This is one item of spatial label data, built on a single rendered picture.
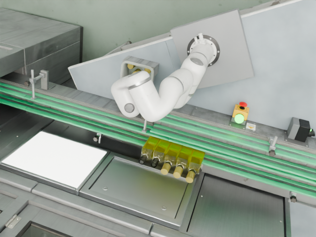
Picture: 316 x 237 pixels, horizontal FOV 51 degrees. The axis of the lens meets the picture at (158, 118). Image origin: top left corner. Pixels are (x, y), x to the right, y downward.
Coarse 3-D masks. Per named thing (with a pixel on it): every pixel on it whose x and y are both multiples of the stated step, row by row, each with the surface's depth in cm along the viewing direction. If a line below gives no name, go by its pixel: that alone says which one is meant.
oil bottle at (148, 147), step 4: (152, 136) 165; (148, 140) 162; (152, 140) 162; (156, 140) 163; (144, 144) 158; (148, 144) 158; (152, 144) 159; (156, 144) 160; (144, 148) 155; (148, 148) 156; (152, 148) 156; (144, 152) 154; (148, 152) 154; (152, 152) 155; (148, 156) 154
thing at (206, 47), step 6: (198, 36) 149; (198, 42) 150; (204, 42) 148; (210, 42) 150; (192, 48) 154; (198, 48) 143; (204, 48) 144; (210, 48) 149; (204, 54) 140; (210, 54) 146; (210, 60) 155
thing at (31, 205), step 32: (0, 128) 185; (32, 128) 187; (64, 128) 192; (0, 192) 145; (32, 192) 144; (64, 192) 144; (192, 192) 159; (224, 192) 165; (256, 192) 168; (0, 224) 128; (32, 224) 132; (64, 224) 134; (96, 224) 134; (128, 224) 134; (160, 224) 139; (192, 224) 143; (224, 224) 146; (256, 224) 149; (288, 224) 150
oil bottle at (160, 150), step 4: (160, 140) 162; (164, 140) 163; (168, 140) 163; (160, 144) 159; (164, 144) 160; (168, 144) 160; (156, 148) 156; (160, 148) 156; (164, 148) 157; (156, 152) 153; (160, 152) 154; (164, 152) 154; (152, 156) 154; (156, 156) 153; (160, 156) 152; (164, 156) 154; (160, 160) 153
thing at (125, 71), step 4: (124, 64) 166; (132, 64) 164; (136, 64) 163; (140, 64) 163; (124, 68) 168; (128, 68) 173; (136, 68) 172; (140, 68) 171; (144, 68) 170; (148, 68) 162; (152, 68) 165; (120, 72) 168; (124, 72) 170; (128, 72) 174; (132, 72) 174; (152, 72) 162; (120, 76) 169; (124, 76) 171; (152, 76) 163; (152, 80) 165
